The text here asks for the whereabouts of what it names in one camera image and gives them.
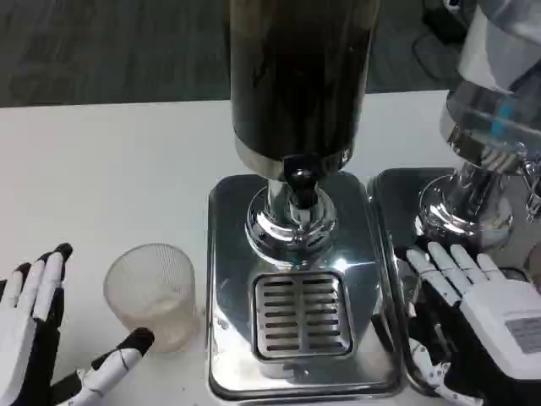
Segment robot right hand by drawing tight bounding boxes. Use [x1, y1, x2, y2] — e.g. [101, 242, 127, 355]
[405, 241, 541, 406]

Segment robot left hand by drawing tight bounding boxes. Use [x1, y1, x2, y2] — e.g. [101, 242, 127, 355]
[0, 243, 156, 406]

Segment clear ribbed glass cup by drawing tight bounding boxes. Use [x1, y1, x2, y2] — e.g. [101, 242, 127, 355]
[103, 243, 199, 353]

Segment steel dispenser base tray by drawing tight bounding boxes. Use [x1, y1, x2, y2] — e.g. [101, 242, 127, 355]
[367, 167, 541, 406]
[206, 172, 402, 403]

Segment steel drip grid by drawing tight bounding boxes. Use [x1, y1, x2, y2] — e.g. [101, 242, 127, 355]
[252, 272, 355, 360]

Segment black dispenser tap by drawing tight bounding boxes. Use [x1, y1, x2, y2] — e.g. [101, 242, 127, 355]
[282, 155, 320, 211]

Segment black floor device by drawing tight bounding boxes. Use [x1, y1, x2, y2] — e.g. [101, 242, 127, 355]
[422, 0, 471, 41]

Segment dark drink dispenser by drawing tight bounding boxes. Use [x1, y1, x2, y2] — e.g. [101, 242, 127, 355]
[226, 0, 381, 257]

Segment black cable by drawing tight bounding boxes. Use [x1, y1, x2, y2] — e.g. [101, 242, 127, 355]
[412, 31, 466, 81]

